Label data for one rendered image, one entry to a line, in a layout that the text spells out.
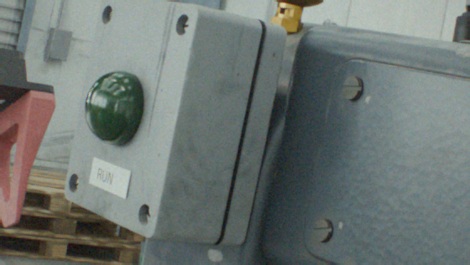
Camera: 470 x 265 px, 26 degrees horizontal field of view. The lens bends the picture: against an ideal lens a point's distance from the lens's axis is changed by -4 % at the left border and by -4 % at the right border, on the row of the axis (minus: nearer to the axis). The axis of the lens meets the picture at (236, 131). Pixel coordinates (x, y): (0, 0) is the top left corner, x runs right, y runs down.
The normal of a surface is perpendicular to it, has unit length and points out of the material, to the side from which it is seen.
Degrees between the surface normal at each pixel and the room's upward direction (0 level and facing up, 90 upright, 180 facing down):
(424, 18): 90
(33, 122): 81
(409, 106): 90
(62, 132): 92
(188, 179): 90
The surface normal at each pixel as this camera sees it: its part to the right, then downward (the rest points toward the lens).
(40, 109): 0.68, 0.01
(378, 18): -0.78, -0.13
